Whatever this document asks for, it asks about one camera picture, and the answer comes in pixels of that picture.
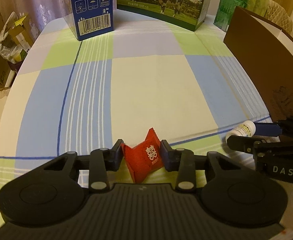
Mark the red candy wrapper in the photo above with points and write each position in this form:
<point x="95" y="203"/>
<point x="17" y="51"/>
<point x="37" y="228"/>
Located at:
<point x="144" y="158"/>

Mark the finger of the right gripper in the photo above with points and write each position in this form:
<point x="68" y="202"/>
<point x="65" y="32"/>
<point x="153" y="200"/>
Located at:
<point x="267" y="129"/>
<point x="244" y="144"/>

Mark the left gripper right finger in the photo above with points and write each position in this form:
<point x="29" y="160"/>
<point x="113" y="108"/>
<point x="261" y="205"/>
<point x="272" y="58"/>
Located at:
<point x="182" y="161"/>

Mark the checked bed sheet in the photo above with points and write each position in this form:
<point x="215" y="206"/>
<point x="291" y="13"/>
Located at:
<point x="79" y="96"/>

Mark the brown shoe box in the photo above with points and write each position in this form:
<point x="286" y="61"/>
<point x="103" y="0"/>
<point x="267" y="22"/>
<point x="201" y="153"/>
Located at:
<point x="265" y="52"/>

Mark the quilted beige chair cover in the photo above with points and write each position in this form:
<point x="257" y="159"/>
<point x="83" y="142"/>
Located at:
<point x="278" y="15"/>

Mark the cardboard boxes pile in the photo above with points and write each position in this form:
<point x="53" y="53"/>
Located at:
<point x="17" y="36"/>

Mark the small white bottle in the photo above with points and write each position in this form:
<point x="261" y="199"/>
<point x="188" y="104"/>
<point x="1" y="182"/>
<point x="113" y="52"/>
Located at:
<point x="245" y="129"/>

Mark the blue milk carton box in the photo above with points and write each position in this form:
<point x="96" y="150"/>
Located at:
<point x="89" y="18"/>

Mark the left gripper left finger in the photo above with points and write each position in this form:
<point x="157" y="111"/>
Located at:
<point x="101" y="161"/>

